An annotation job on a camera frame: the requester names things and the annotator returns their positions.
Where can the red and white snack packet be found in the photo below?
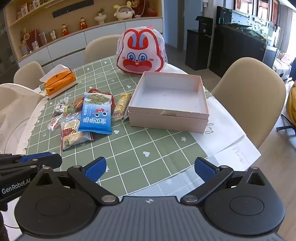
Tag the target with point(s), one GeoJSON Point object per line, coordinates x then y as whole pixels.
{"type": "Point", "coordinates": [112, 100]}

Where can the yellow cracker packet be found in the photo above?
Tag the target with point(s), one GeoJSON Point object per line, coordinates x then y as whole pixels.
{"type": "Point", "coordinates": [121, 105]}

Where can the clear bread packet red label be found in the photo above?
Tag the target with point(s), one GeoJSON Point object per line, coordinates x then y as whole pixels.
{"type": "Point", "coordinates": [71, 136]}

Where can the light sofa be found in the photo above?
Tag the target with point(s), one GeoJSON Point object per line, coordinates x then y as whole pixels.
{"type": "Point", "coordinates": [282, 67]}

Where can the black long bar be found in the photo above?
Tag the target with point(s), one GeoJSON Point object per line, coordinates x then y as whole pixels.
{"type": "Point", "coordinates": [71, 10]}

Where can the white vase with plant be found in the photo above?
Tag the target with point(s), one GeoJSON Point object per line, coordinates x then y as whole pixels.
{"type": "Point", "coordinates": [100, 19]}

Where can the brown bun packet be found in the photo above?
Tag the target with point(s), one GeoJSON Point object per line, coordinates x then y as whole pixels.
{"type": "Point", "coordinates": [78, 104]}

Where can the beige chair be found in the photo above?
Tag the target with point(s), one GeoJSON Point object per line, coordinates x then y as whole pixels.
{"type": "Point", "coordinates": [101, 48]}
{"type": "Point", "coordinates": [27, 75]}
{"type": "Point", "coordinates": [249, 97]}

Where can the grey bin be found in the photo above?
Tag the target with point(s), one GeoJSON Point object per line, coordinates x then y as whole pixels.
{"type": "Point", "coordinates": [269, 56]}

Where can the red figurine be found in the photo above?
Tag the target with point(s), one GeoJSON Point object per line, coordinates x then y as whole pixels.
{"type": "Point", "coordinates": [83, 23]}
{"type": "Point", "coordinates": [64, 29]}

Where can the yellow object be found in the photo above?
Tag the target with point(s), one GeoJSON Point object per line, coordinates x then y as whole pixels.
{"type": "Point", "coordinates": [291, 102]}

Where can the small green white candy packet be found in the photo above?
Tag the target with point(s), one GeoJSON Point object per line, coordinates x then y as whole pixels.
{"type": "Point", "coordinates": [59, 107]}

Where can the rabbit face plastic bag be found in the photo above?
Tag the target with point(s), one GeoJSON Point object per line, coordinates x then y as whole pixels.
{"type": "Point", "coordinates": [138, 53]}

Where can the white bunny planter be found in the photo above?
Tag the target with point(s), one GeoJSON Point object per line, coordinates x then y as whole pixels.
{"type": "Point", "coordinates": [123, 12]}

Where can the pink cardboard box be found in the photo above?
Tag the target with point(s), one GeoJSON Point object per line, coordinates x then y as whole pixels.
{"type": "Point", "coordinates": [166, 120]}

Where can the blue snack packet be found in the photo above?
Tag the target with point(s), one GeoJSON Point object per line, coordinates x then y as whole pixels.
{"type": "Point", "coordinates": [94, 118]}

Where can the black cabinet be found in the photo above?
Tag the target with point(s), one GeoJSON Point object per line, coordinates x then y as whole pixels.
{"type": "Point", "coordinates": [238, 46]}

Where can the orange tissue box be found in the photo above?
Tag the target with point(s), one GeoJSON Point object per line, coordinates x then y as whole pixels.
{"type": "Point", "coordinates": [60, 84]}

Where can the black water dispenser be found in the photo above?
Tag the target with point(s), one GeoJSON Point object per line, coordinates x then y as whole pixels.
{"type": "Point", "coordinates": [197, 51]}

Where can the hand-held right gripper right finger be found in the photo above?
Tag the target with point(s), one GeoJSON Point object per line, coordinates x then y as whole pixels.
{"type": "Point", "coordinates": [204, 170]}

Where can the glass fish tank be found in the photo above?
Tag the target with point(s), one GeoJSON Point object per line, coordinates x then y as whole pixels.
{"type": "Point", "coordinates": [231, 15]}

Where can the green checked tablecloth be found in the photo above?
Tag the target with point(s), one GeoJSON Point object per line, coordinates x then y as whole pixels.
{"type": "Point", "coordinates": [138, 148]}

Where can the gold trophy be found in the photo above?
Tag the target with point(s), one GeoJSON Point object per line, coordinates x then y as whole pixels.
{"type": "Point", "coordinates": [24, 38]}

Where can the black stand leg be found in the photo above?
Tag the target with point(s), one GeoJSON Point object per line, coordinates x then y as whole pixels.
{"type": "Point", "coordinates": [288, 126]}

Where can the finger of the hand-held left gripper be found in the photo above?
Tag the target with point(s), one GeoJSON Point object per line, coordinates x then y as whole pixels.
{"type": "Point", "coordinates": [37, 157]}
{"type": "Point", "coordinates": [18, 171]}

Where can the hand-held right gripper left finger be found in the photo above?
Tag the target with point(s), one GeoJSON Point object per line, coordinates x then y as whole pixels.
{"type": "Point", "coordinates": [96, 169]}

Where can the white chair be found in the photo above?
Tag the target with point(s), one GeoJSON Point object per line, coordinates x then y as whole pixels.
{"type": "Point", "coordinates": [13, 102]}

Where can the white paper bag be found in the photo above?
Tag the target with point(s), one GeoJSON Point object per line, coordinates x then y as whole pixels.
{"type": "Point", "coordinates": [231, 148]}

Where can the small red clear candy packet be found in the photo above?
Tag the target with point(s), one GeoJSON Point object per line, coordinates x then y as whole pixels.
{"type": "Point", "coordinates": [53, 124]}

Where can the white scalloped cloth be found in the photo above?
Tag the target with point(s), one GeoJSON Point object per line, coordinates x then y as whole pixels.
{"type": "Point", "coordinates": [32, 125]}

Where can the wooden shelf cabinet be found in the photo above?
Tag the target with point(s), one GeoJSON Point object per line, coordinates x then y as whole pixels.
{"type": "Point", "coordinates": [111, 30]}

